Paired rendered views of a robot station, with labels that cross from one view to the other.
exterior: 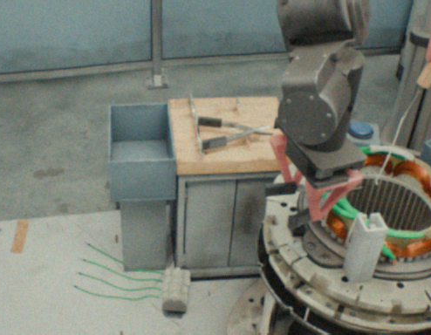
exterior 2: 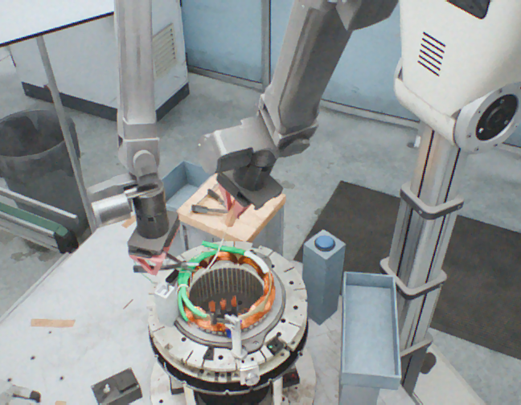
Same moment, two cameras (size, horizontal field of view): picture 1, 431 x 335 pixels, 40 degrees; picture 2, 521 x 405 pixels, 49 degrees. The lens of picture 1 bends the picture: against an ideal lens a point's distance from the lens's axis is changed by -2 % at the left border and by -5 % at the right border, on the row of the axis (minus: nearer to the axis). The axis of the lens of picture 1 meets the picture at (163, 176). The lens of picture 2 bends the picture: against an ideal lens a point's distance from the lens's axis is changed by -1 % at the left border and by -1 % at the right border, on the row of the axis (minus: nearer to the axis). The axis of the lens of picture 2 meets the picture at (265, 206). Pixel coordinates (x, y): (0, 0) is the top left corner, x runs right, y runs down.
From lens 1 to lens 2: 86 cm
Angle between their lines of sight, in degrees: 26
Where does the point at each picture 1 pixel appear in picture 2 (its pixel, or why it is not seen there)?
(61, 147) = (305, 168)
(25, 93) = not seen: hidden behind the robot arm
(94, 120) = (345, 157)
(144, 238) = (174, 250)
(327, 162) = (135, 242)
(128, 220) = not seen: hidden behind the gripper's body
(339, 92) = (112, 206)
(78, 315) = (121, 278)
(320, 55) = (114, 182)
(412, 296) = (181, 348)
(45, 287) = (120, 254)
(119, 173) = not seen: hidden behind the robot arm
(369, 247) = (160, 304)
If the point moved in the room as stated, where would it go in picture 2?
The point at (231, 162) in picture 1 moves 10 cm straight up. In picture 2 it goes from (204, 225) to (201, 193)
